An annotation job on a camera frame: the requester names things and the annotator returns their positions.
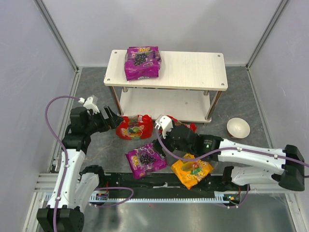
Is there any red candy bag right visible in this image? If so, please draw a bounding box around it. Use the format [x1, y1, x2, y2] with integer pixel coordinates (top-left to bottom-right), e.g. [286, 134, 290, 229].
[168, 115, 197, 132]

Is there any red candy bag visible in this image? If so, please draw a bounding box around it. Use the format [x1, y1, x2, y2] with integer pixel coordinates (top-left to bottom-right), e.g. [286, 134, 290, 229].
[168, 115, 197, 132]
[116, 115, 154, 140]

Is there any orange candy bag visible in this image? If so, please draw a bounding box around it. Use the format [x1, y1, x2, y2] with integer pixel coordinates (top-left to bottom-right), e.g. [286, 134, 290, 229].
[171, 159, 213, 189]

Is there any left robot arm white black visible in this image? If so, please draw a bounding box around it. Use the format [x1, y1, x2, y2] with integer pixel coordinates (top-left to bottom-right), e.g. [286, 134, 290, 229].
[37, 106, 123, 232]

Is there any purple candy bag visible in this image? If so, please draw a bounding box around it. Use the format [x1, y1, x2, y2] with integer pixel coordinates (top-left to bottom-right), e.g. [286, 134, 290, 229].
[126, 143, 167, 179]
[124, 46, 162, 81]

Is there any aluminium corner frame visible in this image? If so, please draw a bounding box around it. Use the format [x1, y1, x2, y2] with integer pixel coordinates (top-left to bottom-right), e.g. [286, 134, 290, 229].
[245, 0, 290, 71]
[33, 0, 80, 73]

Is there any aluminium corner frame left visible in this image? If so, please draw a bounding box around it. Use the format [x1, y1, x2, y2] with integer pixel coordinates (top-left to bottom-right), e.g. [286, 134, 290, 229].
[33, 0, 80, 73]

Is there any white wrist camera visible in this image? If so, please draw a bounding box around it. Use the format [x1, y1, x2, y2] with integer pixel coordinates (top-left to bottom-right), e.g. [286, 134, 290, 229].
[78, 95, 100, 114]
[154, 115, 174, 139]

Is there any white ceramic bowl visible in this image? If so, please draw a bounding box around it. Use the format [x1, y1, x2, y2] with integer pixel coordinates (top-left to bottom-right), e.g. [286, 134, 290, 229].
[226, 117, 251, 139]

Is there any white two-tier wooden shelf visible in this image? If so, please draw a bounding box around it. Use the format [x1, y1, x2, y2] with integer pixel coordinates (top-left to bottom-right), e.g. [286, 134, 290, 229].
[104, 50, 228, 123]

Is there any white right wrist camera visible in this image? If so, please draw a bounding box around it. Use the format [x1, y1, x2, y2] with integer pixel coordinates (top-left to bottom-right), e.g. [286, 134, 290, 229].
[154, 115, 174, 139]

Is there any aluminium corner frame right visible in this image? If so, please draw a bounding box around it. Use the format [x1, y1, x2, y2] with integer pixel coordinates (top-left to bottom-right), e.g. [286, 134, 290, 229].
[245, 0, 290, 71]

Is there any red candy bag left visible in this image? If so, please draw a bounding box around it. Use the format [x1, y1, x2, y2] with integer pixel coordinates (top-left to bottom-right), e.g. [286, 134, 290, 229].
[116, 115, 154, 140]

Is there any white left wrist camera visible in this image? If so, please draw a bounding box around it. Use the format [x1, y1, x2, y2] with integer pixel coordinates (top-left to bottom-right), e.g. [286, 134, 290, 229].
[78, 95, 100, 114]

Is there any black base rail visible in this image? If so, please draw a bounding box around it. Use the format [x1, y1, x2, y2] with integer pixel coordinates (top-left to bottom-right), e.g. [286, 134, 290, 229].
[79, 165, 251, 194]

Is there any white slotted cable duct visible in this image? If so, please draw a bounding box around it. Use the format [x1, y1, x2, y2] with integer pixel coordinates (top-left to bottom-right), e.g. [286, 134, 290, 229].
[89, 192, 240, 204]

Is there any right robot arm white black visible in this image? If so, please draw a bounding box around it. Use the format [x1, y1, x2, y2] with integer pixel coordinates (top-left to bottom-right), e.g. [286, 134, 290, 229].
[155, 125, 308, 191]

